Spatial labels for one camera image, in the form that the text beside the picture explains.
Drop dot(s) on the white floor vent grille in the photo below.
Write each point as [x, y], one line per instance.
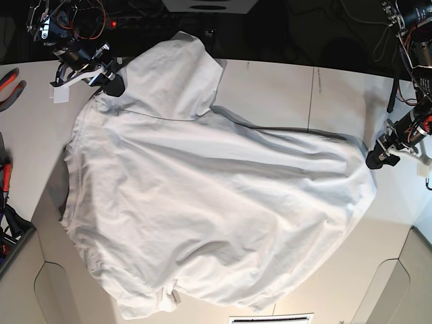
[274, 319]

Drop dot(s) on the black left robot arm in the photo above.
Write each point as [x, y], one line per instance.
[411, 24]

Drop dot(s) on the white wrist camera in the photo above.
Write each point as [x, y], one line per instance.
[423, 170]
[59, 94]

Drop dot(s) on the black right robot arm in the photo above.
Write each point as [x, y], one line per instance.
[73, 31]

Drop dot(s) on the red handled tool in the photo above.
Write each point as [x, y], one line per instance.
[6, 169]

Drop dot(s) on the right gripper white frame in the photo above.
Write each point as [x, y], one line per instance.
[94, 65]

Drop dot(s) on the white t-shirt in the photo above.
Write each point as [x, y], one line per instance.
[168, 196]

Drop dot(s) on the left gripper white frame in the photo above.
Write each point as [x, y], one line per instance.
[401, 139]

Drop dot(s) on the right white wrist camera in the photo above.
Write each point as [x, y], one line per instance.
[59, 94]

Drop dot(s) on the black bag at left edge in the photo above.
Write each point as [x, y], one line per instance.
[16, 227]

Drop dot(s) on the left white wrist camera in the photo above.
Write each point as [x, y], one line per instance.
[423, 170]

